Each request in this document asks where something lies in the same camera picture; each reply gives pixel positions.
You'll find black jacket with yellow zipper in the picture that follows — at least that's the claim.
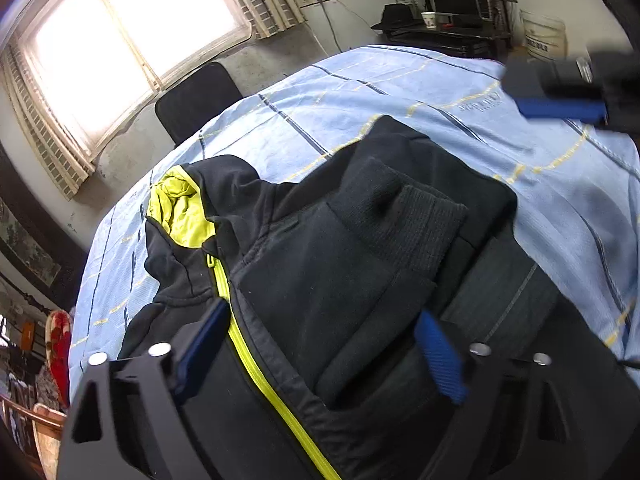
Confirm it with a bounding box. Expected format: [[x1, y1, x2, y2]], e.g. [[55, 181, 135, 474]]
[[120, 115, 521, 480]]

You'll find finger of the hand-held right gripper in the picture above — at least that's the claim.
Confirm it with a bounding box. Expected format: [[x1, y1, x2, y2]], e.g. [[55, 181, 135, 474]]
[[501, 57, 596, 102], [515, 96, 609, 124]]

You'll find bright window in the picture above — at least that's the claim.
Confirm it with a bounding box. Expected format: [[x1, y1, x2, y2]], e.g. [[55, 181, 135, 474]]
[[15, 0, 251, 147]]

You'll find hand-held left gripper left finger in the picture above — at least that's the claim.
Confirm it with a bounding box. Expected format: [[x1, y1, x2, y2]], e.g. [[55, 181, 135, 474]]
[[57, 299, 231, 480]]

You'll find white plastic bucket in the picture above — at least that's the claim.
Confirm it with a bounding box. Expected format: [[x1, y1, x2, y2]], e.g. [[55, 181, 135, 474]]
[[520, 9, 569, 62]]

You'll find red floral blanket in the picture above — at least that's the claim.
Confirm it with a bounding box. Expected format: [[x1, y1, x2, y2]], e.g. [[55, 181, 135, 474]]
[[45, 310, 74, 407]]

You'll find black computer desk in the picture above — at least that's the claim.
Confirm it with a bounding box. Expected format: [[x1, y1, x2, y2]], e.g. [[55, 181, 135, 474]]
[[372, 0, 517, 59]]

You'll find black chair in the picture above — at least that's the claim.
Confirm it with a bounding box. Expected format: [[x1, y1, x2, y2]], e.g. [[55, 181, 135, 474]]
[[155, 62, 245, 147]]

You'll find blue checked bed sheet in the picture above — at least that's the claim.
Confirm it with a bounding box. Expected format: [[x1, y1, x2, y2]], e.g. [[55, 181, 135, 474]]
[[67, 45, 640, 391]]

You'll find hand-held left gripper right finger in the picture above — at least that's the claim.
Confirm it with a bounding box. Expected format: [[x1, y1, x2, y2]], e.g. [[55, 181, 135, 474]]
[[417, 309, 601, 480]]

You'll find black hat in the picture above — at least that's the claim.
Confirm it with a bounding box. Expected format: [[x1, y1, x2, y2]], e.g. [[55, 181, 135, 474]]
[[371, 3, 426, 32]]

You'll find dark framed painting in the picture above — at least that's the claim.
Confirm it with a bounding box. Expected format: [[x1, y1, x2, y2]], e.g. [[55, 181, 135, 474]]
[[0, 195, 64, 287]]

